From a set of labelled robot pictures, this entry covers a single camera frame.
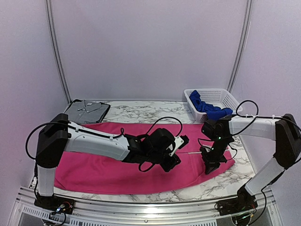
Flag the right aluminium corner post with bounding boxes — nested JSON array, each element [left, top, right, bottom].
[[227, 0, 253, 93]]

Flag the folded grey polo shirt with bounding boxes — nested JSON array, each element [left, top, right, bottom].
[[64, 99, 111, 125]]

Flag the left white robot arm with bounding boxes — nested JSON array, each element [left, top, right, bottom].
[[26, 113, 189, 210]]

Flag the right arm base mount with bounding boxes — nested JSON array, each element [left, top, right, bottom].
[[214, 193, 258, 216]]

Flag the pink trousers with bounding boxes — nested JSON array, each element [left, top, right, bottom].
[[54, 124, 235, 194]]

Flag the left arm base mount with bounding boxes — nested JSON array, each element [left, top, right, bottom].
[[34, 193, 75, 214]]

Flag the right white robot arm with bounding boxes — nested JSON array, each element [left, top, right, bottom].
[[206, 98, 301, 203]]

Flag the blue garment in basket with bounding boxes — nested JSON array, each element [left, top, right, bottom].
[[189, 90, 233, 121]]

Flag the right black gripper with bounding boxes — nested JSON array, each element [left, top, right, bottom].
[[201, 136, 231, 175]]

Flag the white plastic laundry basket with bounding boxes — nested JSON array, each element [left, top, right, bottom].
[[184, 89, 239, 123]]

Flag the aluminium front frame rail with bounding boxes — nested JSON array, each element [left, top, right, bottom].
[[8, 187, 283, 226]]

